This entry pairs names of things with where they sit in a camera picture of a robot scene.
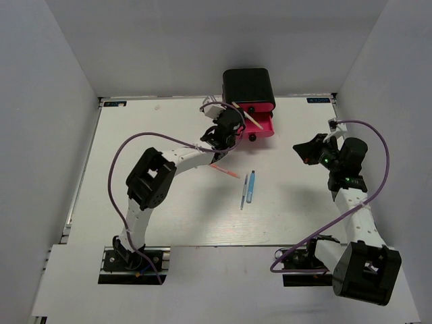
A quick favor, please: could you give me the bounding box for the black drawer cabinet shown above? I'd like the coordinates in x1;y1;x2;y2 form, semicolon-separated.
222;67;276;106

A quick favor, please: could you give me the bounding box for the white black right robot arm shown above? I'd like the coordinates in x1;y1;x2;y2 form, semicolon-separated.
293;134;402;306

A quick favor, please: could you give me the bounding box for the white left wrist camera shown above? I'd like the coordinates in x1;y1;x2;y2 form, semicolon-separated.
199;95;225;119

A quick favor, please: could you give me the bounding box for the yellow pencil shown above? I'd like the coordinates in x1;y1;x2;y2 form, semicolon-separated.
232;102;264;130

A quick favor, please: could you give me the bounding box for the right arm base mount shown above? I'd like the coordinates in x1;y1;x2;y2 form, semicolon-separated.
281;234;340;287

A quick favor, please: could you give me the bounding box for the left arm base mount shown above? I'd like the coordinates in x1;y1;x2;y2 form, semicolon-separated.
98;246;170;286

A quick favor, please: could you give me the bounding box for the blue label left corner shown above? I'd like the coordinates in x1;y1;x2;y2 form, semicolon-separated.
103;101;127;107

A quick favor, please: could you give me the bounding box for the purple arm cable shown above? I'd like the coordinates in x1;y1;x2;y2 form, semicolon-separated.
107;103;247;285
269;118;391;273

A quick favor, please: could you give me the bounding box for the light blue marker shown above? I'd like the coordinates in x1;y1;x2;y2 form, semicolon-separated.
246;170;256;203

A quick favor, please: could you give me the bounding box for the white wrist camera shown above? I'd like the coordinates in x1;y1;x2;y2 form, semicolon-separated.
199;95;225;119
323;118;347;142

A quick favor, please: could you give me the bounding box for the pink top drawer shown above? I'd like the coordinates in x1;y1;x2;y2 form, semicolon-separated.
237;101;275;114

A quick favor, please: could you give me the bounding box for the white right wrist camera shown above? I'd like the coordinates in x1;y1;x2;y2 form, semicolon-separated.
323;118;347;142

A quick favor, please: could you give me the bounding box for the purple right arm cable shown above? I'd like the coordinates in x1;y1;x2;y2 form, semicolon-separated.
269;118;391;273

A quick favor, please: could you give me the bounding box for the slim blue grey pen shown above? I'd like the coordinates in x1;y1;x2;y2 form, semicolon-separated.
240;174;248;211

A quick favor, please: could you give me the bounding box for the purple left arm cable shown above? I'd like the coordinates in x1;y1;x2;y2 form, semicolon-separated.
107;103;247;285

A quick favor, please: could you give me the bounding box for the blue label right corner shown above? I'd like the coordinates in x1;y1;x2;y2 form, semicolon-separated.
306;97;331;103

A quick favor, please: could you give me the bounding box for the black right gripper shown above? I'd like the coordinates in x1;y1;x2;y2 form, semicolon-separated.
294;133;342;171

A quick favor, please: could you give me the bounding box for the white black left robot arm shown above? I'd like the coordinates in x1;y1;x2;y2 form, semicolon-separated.
113;103;246;269

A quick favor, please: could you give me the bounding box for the blue label corner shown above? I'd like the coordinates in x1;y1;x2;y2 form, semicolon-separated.
306;97;331;103
103;101;127;107

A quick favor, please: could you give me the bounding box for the red pen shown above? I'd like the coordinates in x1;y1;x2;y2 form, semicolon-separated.
210;164;240;179

